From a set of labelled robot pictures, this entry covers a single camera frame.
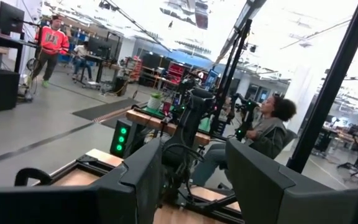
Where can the black desk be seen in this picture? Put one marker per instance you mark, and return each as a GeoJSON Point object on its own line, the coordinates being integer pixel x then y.
{"type": "Point", "coordinates": [8, 42]}

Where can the green plant in white pot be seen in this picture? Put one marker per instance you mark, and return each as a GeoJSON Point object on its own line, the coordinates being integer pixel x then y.
{"type": "Point", "coordinates": [154, 102]}

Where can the seated person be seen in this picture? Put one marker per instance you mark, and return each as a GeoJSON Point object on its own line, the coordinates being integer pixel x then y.
{"type": "Point", "coordinates": [269, 140]}

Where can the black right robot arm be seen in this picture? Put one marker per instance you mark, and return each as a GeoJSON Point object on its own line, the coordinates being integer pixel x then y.
{"type": "Point", "coordinates": [194, 118]}

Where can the black floor mat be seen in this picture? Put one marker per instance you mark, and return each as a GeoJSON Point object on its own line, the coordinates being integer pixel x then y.
{"type": "Point", "coordinates": [104, 109]}

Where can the red storage bin rack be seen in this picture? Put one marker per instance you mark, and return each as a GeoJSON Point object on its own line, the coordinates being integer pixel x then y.
{"type": "Point", "coordinates": [175, 73]}

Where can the orange storage bin rack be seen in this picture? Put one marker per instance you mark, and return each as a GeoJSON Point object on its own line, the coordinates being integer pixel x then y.
{"type": "Point", "coordinates": [136, 68]}

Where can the black aluminium rig frame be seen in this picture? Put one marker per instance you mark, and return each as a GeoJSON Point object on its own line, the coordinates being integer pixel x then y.
{"type": "Point", "coordinates": [331, 93]}

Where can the standing person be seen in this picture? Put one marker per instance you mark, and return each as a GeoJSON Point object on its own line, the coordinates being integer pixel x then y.
{"type": "Point", "coordinates": [53, 40]}

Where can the black computer with green lights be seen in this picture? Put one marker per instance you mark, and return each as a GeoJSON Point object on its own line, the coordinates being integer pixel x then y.
{"type": "Point", "coordinates": [121, 140]}

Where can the black monitor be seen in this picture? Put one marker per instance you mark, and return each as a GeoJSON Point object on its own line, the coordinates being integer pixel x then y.
{"type": "Point", "coordinates": [11, 17]}
{"type": "Point", "coordinates": [99, 47]}

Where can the black metal frame stand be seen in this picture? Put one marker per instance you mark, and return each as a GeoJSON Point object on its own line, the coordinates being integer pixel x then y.
{"type": "Point", "coordinates": [228, 77]}

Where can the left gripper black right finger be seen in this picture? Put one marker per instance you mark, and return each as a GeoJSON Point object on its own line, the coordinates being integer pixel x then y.
{"type": "Point", "coordinates": [275, 202]}

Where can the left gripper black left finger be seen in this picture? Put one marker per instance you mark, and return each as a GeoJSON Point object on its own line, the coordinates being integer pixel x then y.
{"type": "Point", "coordinates": [73, 205]}

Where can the wooden workbench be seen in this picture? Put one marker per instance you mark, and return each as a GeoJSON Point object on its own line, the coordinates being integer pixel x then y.
{"type": "Point", "coordinates": [148, 119]}

